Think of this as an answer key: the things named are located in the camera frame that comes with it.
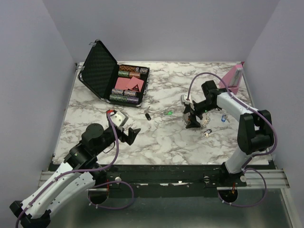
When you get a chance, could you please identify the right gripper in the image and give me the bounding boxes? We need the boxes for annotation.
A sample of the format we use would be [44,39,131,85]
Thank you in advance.
[184,99,218,128]

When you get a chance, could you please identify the metal disc keyring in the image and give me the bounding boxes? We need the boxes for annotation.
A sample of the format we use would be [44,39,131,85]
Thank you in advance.
[183,113,210,127]

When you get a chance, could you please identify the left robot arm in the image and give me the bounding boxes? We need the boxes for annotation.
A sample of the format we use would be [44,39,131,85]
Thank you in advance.
[9,122,140,228]

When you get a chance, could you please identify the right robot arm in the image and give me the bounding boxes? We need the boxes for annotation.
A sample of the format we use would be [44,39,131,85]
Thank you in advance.
[181,80,275,186]

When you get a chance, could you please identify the key with green tag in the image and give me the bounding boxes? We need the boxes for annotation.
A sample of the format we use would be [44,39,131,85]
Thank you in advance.
[164,111,173,115]

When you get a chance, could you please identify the red card with black triangle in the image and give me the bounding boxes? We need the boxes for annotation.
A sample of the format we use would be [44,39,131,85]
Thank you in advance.
[126,77,144,92]

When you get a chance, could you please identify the black poker chip case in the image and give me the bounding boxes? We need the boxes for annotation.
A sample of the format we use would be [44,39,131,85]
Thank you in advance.
[78,40,150,107]

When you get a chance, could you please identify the red playing card deck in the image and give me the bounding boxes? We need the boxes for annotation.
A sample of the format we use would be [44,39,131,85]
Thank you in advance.
[114,77,131,90]

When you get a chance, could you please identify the pink holder block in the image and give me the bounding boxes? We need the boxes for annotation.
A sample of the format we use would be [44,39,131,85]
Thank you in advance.
[222,64,243,95]

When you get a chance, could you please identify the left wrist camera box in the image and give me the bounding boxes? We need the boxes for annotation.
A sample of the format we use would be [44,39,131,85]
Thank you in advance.
[110,111,129,128]

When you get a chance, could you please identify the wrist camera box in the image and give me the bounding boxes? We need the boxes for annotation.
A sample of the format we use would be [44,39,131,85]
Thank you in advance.
[110,111,129,128]
[180,94,193,105]

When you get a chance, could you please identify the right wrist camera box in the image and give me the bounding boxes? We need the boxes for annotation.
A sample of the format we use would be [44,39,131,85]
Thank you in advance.
[180,94,193,105]

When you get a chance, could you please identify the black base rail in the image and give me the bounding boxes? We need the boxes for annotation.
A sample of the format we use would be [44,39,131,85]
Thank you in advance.
[86,165,247,202]

